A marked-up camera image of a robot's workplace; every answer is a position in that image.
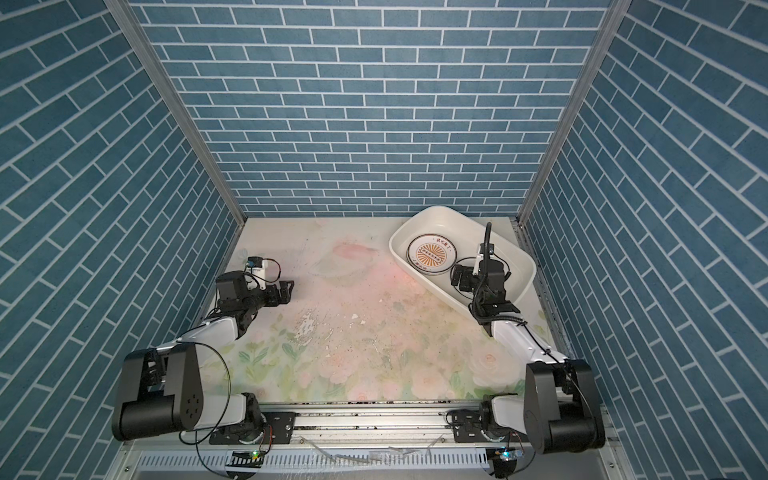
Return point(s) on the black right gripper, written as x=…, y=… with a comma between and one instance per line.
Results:
x=469, y=274

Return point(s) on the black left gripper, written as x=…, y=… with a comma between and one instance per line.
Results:
x=274, y=300

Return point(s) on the orange sunburst plate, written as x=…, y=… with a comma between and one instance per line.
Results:
x=431, y=254

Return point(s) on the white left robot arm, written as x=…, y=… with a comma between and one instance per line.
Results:
x=160, y=390

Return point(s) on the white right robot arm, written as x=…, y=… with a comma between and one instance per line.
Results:
x=559, y=409

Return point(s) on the white plastic bin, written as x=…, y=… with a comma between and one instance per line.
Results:
x=462, y=236

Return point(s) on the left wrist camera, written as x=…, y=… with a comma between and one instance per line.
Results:
x=253, y=275

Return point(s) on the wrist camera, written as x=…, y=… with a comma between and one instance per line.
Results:
x=253, y=275
x=484, y=252

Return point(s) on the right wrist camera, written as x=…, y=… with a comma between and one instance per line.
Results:
x=484, y=252

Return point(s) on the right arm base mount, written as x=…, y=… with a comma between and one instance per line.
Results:
x=476, y=424

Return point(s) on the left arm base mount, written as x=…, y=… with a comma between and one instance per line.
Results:
x=245, y=423

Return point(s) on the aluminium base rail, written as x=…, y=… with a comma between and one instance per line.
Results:
x=361, y=441

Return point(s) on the aluminium corner post left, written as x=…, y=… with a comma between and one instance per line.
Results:
x=129, y=25

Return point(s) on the aluminium corner post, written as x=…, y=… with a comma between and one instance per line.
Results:
x=605, y=35
x=129, y=25

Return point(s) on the aluminium corner post right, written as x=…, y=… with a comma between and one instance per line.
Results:
x=605, y=35

